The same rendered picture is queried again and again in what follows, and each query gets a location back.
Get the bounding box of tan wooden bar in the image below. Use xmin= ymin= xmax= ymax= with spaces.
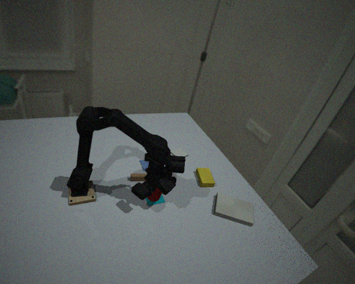
xmin=130 ymin=173 xmax=147 ymax=181

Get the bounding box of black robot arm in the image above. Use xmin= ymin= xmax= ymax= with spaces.
xmin=67 ymin=106 xmax=185 ymax=197

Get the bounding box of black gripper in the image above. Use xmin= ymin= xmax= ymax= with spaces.
xmin=131 ymin=166 xmax=172 ymax=200

